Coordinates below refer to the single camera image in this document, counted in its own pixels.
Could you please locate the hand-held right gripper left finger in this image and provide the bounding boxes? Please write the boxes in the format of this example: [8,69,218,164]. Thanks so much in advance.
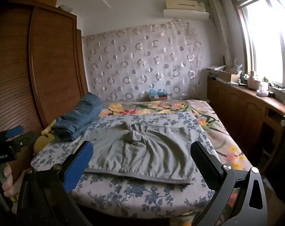
[17,140,94,226]

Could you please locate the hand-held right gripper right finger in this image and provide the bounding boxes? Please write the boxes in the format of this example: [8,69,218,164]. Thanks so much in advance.
[190,141,267,226]

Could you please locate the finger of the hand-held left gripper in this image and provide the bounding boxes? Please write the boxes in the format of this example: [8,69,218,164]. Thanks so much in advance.
[14,132,40,151]
[5,126,24,139]

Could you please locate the grey pants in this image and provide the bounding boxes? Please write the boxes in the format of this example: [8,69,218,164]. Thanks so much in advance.
[82,122,196,185]

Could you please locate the person's left hand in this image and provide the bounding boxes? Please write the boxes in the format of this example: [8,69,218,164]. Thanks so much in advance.
[0,163,15,196]

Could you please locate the yellow pillow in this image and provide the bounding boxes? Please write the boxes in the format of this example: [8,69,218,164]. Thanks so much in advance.
[34,119,57,153]

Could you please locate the bed with floral bedspread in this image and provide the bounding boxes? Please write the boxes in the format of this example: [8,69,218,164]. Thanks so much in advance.
[31,99,251,226]

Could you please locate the folded blue jeans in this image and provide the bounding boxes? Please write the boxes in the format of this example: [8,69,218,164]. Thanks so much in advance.
[51,92,105,143]

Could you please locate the blue floral sheet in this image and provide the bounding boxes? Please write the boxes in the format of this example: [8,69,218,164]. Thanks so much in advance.
[31,112,218,220]

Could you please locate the wooden cabinet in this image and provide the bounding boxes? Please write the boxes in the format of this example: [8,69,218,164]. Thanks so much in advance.
[206,74,285,184]

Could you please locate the wooden wardrobe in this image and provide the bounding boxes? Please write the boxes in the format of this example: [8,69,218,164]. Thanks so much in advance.
[0,0,89,170]

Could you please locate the cardboard box with blue items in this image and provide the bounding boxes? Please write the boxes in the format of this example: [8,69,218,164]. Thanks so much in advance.
[148,89,169,102]

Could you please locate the open cardboard box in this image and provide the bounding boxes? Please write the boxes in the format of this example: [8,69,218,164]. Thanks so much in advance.
[223,72,242,83]

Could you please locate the pink bottle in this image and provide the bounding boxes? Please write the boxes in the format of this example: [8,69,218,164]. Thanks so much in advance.
[248,71,261,90]

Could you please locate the circle-patterned sheer curtain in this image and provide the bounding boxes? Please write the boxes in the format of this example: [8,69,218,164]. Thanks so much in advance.
[82,22,203,102]

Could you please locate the window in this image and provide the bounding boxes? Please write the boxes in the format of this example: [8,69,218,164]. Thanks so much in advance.
[229,0,285,90]

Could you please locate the white pipe cover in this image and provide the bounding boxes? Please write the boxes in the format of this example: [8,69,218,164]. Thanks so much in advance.
[209,0,235,67]

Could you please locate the white air conditioner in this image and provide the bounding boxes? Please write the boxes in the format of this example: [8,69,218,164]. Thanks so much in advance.
[163,0,210,21]

